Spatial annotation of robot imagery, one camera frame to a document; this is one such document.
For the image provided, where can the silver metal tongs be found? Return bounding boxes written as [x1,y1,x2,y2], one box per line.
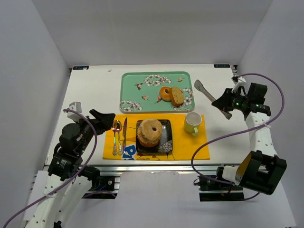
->
[194,79,232,120]

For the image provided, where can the orange sugared bundt cake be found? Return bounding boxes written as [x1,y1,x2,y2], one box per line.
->
[137,136,160,148]

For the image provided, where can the plain beige bagel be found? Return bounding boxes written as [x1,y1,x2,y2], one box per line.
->
[137,118,162,143]

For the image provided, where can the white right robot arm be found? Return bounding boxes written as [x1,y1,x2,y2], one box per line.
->
[212,83,287,195]

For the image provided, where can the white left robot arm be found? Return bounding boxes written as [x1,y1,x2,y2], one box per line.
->
[26,109,115,228]

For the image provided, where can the brown bread slice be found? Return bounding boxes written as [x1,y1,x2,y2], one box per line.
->
[170,86,184,106]

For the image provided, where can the iridescent spoon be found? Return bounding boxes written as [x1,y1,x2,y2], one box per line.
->
[112,120,119,156]

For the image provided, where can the iridescent knife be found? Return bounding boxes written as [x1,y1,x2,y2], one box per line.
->
[123,117,128,154]

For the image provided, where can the yellow printed placemat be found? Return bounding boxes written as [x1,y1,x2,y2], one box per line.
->
[103,114,207,161]

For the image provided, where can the blue label sticker right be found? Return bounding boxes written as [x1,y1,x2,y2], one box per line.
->
[213,64,231,68]

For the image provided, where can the blue label sticker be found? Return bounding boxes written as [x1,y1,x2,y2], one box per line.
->
[72,66,89,70]
[213,64,231,68]

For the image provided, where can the pale yellow mug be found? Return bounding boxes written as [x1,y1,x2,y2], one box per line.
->
[184,112,202,136]

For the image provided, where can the green floral tray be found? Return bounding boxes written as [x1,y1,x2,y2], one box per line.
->
[119,71,195,113]

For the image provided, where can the blue label sticker left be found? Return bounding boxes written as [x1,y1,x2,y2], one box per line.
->
[72,66,89,70]

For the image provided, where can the small orange donut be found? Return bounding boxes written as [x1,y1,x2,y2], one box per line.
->
[159,86,171,102]

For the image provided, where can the black floral square plate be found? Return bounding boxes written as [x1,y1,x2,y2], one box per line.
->
[136,119,173,154]

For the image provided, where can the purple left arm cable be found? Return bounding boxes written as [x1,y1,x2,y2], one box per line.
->
[0,109,97,228]

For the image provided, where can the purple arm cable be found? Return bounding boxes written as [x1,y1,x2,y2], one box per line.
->
[0,109,97,228]
[191,73,285,201]

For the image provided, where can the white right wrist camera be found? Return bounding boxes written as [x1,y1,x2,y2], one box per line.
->
[231,76,247,93]

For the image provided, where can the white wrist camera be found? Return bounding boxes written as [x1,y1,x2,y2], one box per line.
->
[66,102,82,123]
[231,76,247,93]

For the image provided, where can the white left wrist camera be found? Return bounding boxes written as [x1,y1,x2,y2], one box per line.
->
[66,102,82,123]

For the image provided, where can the aluminium table frame rail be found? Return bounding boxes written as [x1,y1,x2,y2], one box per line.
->
[44,163,243,173]

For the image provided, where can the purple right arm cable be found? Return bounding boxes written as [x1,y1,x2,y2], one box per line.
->
[191,73,285,201]

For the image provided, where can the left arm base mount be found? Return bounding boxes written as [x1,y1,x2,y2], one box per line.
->
[78,166,118,200]

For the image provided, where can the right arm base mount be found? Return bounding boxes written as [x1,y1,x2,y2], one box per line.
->
[193,165,245,202]

